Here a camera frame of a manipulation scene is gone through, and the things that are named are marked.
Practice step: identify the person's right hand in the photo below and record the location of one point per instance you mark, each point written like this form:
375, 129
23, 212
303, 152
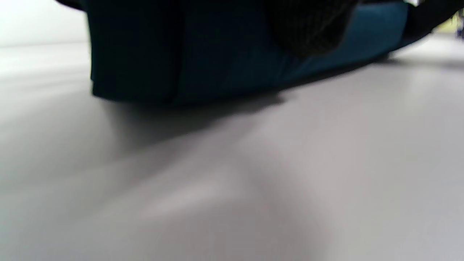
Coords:
427, 18

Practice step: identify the person's left hand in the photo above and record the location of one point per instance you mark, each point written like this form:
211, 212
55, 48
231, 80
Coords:
311, 25

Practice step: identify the dark teal shorts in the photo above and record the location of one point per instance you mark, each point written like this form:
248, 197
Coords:
181, 54

